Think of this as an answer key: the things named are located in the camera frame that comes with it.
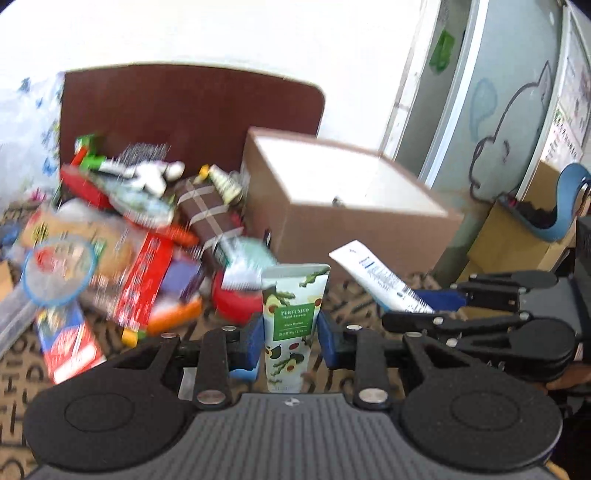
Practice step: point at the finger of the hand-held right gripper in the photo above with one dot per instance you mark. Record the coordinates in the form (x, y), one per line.
(450, 299)
(415, 320)

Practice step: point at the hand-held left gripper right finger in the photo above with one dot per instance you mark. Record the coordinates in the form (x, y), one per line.
(328, 344)

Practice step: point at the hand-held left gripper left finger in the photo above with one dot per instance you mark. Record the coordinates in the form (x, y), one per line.
(249, 346)

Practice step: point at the avocado print hand cream tube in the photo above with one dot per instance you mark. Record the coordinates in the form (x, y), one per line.
(293, 323)

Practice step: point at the white tube blue print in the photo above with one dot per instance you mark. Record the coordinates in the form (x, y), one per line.
(369, 272)

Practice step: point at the brown cardboard box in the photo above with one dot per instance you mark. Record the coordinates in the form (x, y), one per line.
(346, 221)

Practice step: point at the person's right hand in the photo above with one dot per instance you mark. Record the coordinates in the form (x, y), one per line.
(575, 378)

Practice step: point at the orange white block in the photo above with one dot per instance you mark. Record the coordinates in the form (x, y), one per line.
(178, 314)

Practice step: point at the tan cardboard carton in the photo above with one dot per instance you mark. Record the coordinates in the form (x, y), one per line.
(512, 240)

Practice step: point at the mint green box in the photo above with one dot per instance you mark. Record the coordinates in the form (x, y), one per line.
(244, 258)

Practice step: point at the purple blue box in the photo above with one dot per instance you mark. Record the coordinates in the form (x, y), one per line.
(182, 279)

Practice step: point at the yellow small cap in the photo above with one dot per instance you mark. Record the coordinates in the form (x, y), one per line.
(130, 337)

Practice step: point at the red toothpaste box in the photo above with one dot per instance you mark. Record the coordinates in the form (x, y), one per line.
(143, 281)

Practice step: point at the orange red ribbed packet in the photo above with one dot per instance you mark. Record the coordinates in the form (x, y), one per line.
(182, 235)

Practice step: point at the brown plaid pouch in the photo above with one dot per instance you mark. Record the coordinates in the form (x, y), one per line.
(207, 212)

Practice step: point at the white green tube yellow cap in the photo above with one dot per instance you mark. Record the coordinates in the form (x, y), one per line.
(224, 182)

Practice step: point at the red blue printed box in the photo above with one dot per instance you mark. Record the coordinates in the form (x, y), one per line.
(69, 346)

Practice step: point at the silver green printed packet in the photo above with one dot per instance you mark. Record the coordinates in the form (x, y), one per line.
(138, 203)

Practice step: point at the white plastic toy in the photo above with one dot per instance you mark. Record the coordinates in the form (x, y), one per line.
(147, 177)

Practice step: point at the brown paper packet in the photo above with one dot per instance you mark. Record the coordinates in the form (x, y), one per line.
(83, 235)

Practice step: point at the blue rimmed round racket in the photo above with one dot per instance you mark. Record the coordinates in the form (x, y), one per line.
(60, 270)

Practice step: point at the black white striped packet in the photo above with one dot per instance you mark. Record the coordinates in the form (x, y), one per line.
(145, 151)

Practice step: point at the red flat packet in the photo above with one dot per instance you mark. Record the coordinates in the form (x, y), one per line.
(85, 184)

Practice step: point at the paper notice sheets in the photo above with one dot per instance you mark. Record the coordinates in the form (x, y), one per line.
(572, 101)

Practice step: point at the dark brown wooden board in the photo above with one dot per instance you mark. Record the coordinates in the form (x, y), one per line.
(184, 106)

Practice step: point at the green small packet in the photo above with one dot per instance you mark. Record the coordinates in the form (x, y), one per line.
(87, 145)

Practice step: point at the clear blue printed plastic bag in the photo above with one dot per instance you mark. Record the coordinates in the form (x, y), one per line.
(23, 129)

